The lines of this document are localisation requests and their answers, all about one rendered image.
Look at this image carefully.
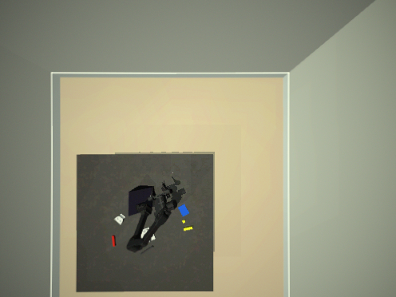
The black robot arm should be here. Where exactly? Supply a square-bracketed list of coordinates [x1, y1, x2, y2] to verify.
[127, 200, 177, 253]

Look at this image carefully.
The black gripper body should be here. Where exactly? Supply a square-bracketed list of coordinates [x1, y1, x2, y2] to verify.
[148, 189, 172, 205]

